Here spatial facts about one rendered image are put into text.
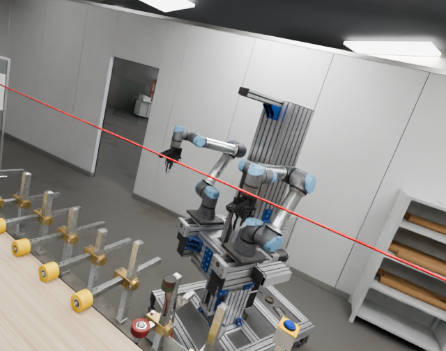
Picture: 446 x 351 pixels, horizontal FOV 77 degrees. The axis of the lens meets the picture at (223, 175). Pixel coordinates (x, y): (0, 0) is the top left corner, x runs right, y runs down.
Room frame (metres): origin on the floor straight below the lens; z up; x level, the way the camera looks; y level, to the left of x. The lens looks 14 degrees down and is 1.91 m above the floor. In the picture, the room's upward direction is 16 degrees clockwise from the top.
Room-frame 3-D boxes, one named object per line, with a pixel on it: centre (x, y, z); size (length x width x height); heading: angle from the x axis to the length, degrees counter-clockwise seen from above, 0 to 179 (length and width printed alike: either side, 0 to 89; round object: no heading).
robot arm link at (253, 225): (1.69, -0.28, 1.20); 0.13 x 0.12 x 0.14; 47
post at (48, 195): (1.54, 0.97, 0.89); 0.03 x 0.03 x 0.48; 64
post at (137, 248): (1.21, 0.30, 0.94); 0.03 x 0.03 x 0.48; 64
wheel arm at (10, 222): (1.57, 1.00, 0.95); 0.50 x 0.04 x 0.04; 154
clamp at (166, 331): (1.11, 0.09, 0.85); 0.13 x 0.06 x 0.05; 64
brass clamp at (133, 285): (1.22, 0.32, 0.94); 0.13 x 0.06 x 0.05; 64
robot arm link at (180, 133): (2.01, 0.39, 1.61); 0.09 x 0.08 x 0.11; 123
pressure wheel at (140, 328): (1.02, 0.16, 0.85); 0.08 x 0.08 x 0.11
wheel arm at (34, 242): (1.46, 0.78, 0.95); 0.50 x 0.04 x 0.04; 154
